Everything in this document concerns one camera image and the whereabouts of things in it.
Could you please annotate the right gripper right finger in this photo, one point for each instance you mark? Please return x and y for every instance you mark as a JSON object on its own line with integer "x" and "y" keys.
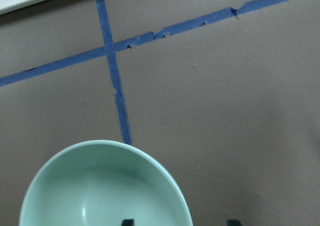
{"x": 233, "y": 222}

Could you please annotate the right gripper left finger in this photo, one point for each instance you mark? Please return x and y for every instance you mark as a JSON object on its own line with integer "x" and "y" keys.
{"x": 128, "y": 222}

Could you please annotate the mint green bowl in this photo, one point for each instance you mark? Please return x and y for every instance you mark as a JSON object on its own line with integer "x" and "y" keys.
{"x": 102, "y": 182}

